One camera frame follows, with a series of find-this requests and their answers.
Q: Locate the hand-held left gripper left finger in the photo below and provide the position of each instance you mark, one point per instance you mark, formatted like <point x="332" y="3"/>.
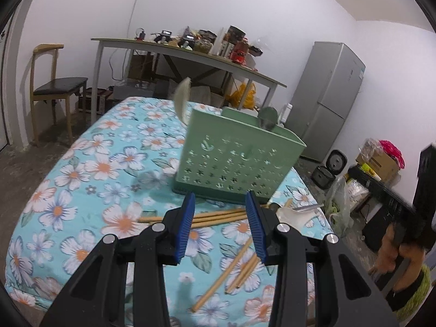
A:
<point x="186" y="224"/>

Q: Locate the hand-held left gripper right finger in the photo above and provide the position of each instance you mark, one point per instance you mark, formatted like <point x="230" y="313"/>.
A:
<point x="255" y="224"/>

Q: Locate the white ceramic spoon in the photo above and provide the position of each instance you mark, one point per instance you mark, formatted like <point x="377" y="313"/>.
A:
<point x="293" y="218"/>

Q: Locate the green perforated utensil holder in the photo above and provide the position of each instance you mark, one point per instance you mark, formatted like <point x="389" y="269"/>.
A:
<point x="238" y="156"/>

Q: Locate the green spoon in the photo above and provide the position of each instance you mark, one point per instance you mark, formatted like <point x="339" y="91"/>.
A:
<point x="268" y="117"/>

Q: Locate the pale beige spoon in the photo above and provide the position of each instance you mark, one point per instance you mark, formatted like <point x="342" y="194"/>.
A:
<point x="182" y="98"/>

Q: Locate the person's right hand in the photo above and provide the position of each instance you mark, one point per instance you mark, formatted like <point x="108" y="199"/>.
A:
<point x="386" y="252"/>

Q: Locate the magenta bag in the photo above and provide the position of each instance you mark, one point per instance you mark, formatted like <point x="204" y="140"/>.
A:
<point x="391" y="151"/>

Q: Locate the black low cabinet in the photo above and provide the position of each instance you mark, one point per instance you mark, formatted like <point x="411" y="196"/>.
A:
<point x="371" y="180"/>

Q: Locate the black rice cooker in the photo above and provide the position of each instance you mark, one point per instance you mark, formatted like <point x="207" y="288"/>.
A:
<point x="323" y="175"/>

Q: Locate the clear bag of vegetables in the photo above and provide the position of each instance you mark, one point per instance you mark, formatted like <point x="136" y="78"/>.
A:
<point x="337" y="204"/>

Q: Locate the fuzzy cloth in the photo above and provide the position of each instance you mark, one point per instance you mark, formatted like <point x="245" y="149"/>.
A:
<point x="414" y="299"/>

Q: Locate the floral blue tablecloth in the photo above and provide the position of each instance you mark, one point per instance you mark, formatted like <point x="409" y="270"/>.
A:
<point x="85" y="177"/>

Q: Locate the white upright appliance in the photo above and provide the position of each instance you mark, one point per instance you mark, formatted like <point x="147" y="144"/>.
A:
<point x="286" y="114"/>

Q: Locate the yellow plastic bag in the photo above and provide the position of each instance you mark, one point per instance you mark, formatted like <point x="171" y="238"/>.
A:
<point x="243" y="95"/>

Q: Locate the white plastic sheet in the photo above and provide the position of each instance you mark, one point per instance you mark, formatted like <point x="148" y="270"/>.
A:
<point x="201" y="93"/>

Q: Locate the silver refrigerator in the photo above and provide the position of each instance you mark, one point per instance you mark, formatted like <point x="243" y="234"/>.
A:
<point x="323" y="102"/>

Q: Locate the brown cardboard box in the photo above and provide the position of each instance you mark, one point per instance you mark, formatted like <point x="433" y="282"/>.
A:
<point x="139" y="66"/>

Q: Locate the long grey-legged table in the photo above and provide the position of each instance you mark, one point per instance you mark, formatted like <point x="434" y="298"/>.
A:
<point x="204" y="59"/>

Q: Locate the red oil bottle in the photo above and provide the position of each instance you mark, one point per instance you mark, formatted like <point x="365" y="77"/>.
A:
<point x="239" y="54"/>

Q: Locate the glass jar with green contents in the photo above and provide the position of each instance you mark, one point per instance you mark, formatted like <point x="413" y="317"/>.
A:
<point x="203" y="46"/>

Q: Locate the wooden chair with dark seat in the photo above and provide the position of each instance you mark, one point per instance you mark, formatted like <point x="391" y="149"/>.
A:
<point x="58" y="87"/>

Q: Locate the black battery charger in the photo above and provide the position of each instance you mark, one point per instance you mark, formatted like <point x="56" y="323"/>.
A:
<point x="188" y="34"/>
<point x="167" y="33"/>

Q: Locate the dark carton box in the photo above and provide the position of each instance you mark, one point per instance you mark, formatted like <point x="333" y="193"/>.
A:
<point x="235" y="34"/>

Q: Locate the white door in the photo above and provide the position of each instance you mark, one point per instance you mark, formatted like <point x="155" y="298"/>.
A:
<point x="4" y="115"/>

